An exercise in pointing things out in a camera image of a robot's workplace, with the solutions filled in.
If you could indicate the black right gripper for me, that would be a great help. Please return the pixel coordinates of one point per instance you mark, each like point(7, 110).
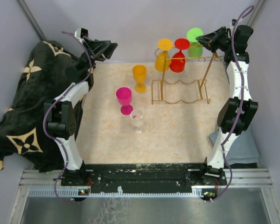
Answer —
point(209, 41)

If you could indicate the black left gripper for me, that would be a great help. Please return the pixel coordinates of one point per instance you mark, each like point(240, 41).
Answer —
point(89, 47)

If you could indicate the green plastic wine glass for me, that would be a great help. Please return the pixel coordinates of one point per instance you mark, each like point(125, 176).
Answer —
point(195, 49)

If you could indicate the orange plastic wine glass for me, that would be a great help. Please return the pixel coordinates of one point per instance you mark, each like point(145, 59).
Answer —
point(139, 75)
point(163, 60)

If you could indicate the red plastic wine glass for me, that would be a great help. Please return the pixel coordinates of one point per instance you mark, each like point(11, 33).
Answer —
point(178, 60)

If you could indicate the pink plastic wine glass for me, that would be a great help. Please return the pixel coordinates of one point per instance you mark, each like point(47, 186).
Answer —
point(124, 97)

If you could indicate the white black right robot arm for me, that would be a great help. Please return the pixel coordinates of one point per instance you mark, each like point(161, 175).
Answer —
point(239, 110)

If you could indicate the clear wine glass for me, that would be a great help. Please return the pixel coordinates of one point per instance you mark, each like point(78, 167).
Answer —
point(137, 121)

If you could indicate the grey folded cloth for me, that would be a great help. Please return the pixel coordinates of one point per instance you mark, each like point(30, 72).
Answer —
point(243, 150)

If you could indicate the black floral blanket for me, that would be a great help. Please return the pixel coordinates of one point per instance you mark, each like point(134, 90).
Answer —
point(21, 130)

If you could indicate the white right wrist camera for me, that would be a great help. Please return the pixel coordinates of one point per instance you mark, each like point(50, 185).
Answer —
point(232, 23)

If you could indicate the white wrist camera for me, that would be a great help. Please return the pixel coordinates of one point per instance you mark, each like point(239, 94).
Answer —
point(232, 23)
point(80, 33)

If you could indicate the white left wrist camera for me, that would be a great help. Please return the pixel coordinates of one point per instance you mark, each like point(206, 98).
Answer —
point(80, 33)

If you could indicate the gold wire glass rack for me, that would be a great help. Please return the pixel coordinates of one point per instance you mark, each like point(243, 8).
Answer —
point(201, 83)

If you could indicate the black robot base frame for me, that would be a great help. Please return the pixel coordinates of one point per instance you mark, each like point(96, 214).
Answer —
point(142, 178)

